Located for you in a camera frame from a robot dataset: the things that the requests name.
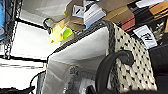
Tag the flat brown box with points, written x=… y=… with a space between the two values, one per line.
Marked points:
x=120 y=18

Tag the yellow green toy bowls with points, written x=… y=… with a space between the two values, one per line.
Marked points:
x=60 y=33

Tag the small cardboard box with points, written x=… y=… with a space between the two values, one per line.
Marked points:
x=71 y=15

